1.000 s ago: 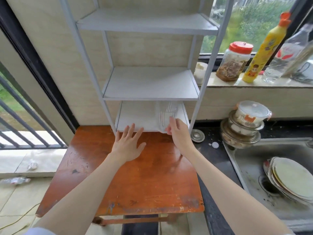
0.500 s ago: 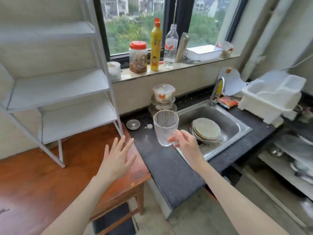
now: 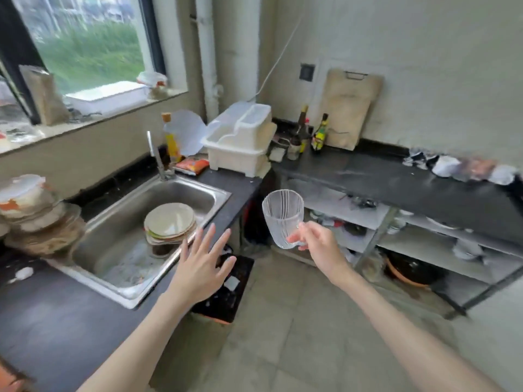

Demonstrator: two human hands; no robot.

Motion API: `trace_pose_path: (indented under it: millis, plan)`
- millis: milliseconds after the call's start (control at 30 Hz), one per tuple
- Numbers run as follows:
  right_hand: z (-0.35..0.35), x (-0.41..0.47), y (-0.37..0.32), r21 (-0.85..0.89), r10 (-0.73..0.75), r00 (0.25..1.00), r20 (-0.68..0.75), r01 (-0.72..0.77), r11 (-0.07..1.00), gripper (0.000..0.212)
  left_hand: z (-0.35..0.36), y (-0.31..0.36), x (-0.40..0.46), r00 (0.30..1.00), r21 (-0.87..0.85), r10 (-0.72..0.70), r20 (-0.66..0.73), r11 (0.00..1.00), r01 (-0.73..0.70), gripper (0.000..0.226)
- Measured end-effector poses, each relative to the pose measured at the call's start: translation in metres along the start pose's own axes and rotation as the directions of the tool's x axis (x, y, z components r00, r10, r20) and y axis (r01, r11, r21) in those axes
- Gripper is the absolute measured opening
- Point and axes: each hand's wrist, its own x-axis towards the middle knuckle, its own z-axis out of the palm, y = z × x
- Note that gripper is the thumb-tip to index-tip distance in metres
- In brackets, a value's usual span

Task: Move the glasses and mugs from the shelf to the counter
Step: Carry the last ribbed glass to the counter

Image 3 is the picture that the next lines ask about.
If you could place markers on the large wooden cutting board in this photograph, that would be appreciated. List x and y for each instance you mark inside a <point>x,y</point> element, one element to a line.
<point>367,89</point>

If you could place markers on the beige stone windowsill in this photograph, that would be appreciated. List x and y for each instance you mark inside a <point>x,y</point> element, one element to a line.
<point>53,130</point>

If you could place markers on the pink ceramic mug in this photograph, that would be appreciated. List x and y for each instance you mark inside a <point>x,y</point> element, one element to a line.
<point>482,169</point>

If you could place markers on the person's right forearm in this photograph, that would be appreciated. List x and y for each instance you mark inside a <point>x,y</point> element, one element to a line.
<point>408,342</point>

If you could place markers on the black wok orange rim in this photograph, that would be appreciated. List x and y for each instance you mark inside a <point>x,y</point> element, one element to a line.
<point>412,271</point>

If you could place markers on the yellow cooking oil bottle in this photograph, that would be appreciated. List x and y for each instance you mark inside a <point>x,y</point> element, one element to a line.
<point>172,146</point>

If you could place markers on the dark bottle yellow label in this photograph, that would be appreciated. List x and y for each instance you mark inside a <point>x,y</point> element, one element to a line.
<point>306,140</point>

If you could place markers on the stack of pale plates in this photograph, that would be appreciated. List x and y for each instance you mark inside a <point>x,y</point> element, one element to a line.
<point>169,220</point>

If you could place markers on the round clear plastic tub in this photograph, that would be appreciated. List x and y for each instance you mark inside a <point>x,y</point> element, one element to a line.
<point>153,87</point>

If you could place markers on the white printed ceramic mug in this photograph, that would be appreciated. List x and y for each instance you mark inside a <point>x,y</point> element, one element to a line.
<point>503,174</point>

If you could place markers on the person's right hand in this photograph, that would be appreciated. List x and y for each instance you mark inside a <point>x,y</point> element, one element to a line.
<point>325,251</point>

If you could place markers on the flat white box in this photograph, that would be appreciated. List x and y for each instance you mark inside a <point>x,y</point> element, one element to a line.
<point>106,95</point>

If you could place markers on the white bottle cap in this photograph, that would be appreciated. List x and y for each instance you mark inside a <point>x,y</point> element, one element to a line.
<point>23,273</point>

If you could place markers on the person's left hand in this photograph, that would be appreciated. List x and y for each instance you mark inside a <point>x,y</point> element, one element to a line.
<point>200,273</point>

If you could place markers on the orange snack packet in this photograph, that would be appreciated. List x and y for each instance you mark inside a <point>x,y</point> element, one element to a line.
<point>192,165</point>

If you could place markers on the white plastic board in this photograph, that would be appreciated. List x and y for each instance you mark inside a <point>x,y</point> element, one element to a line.
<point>188,132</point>

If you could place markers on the grey metal storage rack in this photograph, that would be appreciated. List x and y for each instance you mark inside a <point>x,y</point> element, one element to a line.
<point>408,244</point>

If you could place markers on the black stone countertop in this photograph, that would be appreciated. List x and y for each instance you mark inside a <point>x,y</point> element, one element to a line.
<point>388,179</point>

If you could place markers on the clear glass mug cup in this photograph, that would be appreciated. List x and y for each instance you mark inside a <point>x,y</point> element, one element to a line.
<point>282,216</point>

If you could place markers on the steel sink faucet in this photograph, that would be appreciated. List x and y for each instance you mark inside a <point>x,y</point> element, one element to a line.
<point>157,159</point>

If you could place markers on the bottle yellow green label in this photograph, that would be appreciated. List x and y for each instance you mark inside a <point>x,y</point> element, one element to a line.
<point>320,136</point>

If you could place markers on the small glass jar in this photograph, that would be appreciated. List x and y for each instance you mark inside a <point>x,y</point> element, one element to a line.
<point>293,151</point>

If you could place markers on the clear bag beige contents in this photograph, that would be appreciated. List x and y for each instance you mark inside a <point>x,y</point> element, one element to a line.
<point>45,97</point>

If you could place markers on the black window frame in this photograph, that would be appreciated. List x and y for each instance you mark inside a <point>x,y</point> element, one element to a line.
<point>153,36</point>

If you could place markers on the lidded glass food container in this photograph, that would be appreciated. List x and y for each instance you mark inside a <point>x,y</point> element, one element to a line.
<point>22,191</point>

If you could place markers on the small white container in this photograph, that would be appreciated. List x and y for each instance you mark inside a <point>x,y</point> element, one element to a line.
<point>277,155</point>

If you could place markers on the dark sauce bottle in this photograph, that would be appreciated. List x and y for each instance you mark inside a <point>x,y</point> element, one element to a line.
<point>302,126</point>

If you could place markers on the large white plastic box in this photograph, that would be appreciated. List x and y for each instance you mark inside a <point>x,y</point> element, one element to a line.
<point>241,151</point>

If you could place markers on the white drainpipe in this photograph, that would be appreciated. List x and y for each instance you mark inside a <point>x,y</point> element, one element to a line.
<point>207,57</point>

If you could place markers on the plain white mug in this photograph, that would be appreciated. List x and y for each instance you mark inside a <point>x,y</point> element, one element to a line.
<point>446,166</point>

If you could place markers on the stainless steel sink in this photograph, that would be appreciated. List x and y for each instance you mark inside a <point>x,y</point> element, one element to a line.
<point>122,261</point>

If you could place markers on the black lined trash bin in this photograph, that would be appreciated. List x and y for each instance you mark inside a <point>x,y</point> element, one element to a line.
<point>229,302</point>

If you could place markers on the dark wall socket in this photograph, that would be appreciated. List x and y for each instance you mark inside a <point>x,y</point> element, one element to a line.
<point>307,72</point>

